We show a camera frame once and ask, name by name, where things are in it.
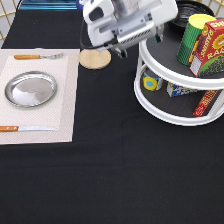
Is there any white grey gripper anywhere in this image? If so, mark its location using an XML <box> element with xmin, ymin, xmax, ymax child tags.
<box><xmin>83</xmin><ymin>0</ymin><xmax>178</xmax><ymax>59</ymax></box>

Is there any round wooden coaster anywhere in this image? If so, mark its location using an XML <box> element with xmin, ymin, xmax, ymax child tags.
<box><xmin>79</xmin><ymin>49</ymin><xmax>111</xmax><ymax>69</ymax></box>

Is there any yellow blue tin can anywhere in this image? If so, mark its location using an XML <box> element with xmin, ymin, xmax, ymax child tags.
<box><xmin>143</xmin><ymin>69</ymin><xmax>163</xmax><ymax>91</ymax></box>

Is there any beige rectangular placemat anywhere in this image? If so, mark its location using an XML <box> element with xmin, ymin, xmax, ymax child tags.
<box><xmin>0</xmin><ymin>49</ymin><xmax>79</xmax><ymax>145</ymax></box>

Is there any green yellow ribbed cylinder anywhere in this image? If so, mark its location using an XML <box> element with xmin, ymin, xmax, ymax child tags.
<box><xmin>177</xmin><ymin>14</ymin><xmax>216</xmax><ymax>66</ymax></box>

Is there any red raisins box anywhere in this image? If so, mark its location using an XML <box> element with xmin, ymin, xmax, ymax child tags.
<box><xmin>190</xmin><ymin>19</ymin><xmax>224</xmax><ymax>77</ymax></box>

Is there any wooden handled fork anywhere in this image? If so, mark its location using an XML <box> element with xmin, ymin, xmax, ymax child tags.
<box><xmin>14</xmin><ymin>53</ymin><xmax>64</xmax><ymax>60</ymax></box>

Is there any round silver metal plate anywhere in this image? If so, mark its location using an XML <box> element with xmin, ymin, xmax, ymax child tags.
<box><xmin>4</xmin><ymin>71</ymin><xmax>57</xmax><ymax>108</ymax></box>

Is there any blue yellow small carton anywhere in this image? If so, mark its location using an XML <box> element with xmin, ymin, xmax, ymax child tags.
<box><xmin>167</xmin><ymin>82</ymin><xmax>195</xmax><ymax>97</ymax></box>

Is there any black ribbed bowl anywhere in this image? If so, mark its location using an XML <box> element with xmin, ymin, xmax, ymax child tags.
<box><xmin>168</xmin><ymin>0</ymin><xmax>214</xmax><ymax>33</ymax></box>

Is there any wooden handled knife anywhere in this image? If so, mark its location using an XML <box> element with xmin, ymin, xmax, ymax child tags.
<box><xmin>0</xmin><ymin>126</ymin><xmax>57</xmax><ymax>132</ymax></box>

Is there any white two-tier lazy Susan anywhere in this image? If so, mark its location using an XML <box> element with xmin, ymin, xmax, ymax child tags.
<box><xmin>134</xmin><ymin>25</ymin><xmax>224</xmax><ymax>126</ymax></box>

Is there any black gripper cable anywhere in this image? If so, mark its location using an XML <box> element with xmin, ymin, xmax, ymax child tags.
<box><xmin>79</xmin><ymin>19</ymin><xmax>118</xmax><ymax>51</ymax></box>

